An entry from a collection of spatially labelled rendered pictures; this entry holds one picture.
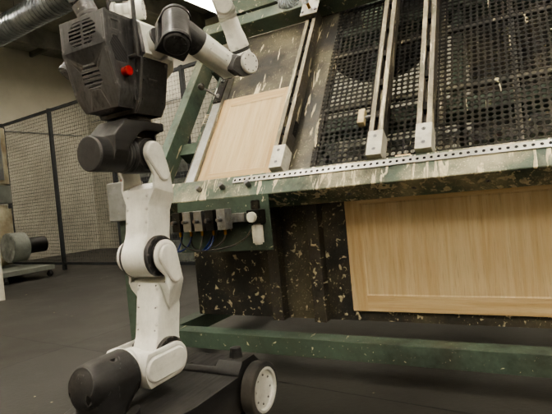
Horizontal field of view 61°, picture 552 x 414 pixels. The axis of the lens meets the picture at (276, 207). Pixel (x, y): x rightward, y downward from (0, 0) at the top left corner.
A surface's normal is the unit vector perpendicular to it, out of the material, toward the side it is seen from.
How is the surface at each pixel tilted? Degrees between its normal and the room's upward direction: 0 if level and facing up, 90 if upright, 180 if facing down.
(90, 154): 90
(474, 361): 90
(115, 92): 105
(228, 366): 45
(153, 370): 90
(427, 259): 90
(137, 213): 80
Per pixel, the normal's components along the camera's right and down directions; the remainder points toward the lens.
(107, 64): -0.42, 0.31
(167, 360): 0.88, -0.07
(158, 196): 0.78, 0.35
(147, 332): -0.47, -0.11
